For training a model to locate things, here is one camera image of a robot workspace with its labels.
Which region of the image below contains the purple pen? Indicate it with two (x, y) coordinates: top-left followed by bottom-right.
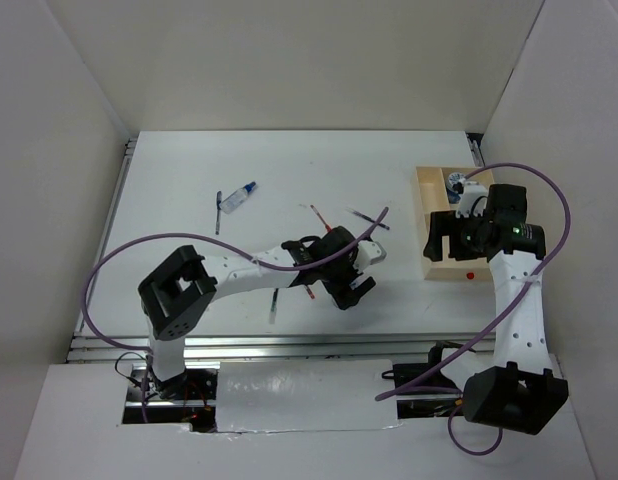
(346, 208), (391, 231)

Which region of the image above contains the red pen centre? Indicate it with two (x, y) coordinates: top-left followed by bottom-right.
(304, 285), (316, 300)

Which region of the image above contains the aluminium frame rail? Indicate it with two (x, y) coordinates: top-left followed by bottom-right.
(66, 333), (474, 363)

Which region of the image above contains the white front panel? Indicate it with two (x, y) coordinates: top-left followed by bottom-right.
(215, 360), (399, 433)

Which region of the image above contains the blue white jar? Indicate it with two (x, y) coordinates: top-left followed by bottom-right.
(444, 171), (465, 205)
(350, 281), (364, 294)

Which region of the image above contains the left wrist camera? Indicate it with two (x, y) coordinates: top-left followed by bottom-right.
(353, 240), (387, 271)

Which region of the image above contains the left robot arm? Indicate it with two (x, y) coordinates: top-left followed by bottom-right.
(138, 227), (386, 399)

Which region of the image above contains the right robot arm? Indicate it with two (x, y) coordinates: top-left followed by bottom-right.
(424, 181), (568, 435)

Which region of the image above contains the clear spray bottle blue cap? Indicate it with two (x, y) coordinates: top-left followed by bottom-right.
(219, 182), (257, 214)

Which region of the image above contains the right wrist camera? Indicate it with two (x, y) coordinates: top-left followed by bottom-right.
(455, 181), (488, 219)

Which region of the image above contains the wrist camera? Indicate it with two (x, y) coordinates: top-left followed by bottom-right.
(455, 181), (488, 219)
(353, 240), (387, 271)

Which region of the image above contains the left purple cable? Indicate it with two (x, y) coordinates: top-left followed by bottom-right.
(78, 206), (391, 425)

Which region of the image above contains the beige compartment tray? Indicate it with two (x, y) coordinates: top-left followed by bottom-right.
(412, 167), (494, 282)

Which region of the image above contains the red capped pen upper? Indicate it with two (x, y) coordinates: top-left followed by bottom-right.
(299, 204), (332, 232)

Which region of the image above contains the green pen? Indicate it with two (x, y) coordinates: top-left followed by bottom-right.
(268, 289), (279, 325)

